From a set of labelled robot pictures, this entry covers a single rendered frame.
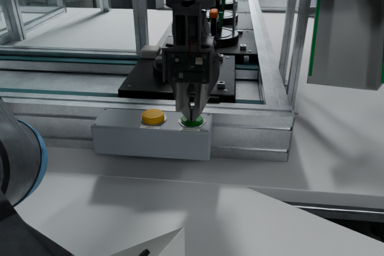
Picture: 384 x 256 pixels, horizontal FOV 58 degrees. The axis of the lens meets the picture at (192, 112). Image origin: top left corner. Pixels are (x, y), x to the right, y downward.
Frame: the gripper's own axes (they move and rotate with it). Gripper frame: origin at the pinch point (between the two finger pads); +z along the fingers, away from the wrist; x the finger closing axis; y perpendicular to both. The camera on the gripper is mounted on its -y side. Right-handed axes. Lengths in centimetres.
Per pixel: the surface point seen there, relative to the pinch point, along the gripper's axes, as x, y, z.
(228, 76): 6.0, -18.8, 0.9
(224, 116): 5.6, -3.5, 2.4
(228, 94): 6.3, -9.9, 0.9
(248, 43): 11.4, -44.4, 1.0
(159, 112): -5.9, -0.3, 0.7
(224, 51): 4.8, -36.5, 0.9
